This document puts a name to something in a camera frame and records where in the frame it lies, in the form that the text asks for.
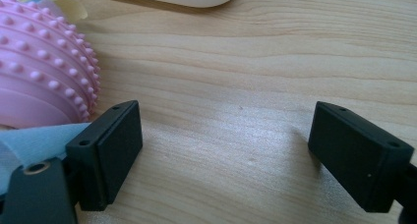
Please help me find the pink studded ball toy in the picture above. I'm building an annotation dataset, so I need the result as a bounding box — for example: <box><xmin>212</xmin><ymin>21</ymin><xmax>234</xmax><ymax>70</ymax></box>
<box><xmin>0</xmin><ymin>0</ymin><xmax>101</xmax><ymax>196</ymax></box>

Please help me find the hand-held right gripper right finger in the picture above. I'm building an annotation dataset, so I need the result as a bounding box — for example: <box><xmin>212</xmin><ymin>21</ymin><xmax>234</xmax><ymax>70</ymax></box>
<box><xmin>308</xmin><ymin>100</ymin><xmax>415</xmax><ymax>214</ymax></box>

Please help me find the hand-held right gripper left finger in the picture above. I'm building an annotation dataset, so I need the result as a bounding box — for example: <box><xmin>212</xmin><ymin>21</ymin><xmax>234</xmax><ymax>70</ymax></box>
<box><xmin>65</xmin><ymin>99</ymin><xmax>144</xmax><ymax>212</ymax></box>

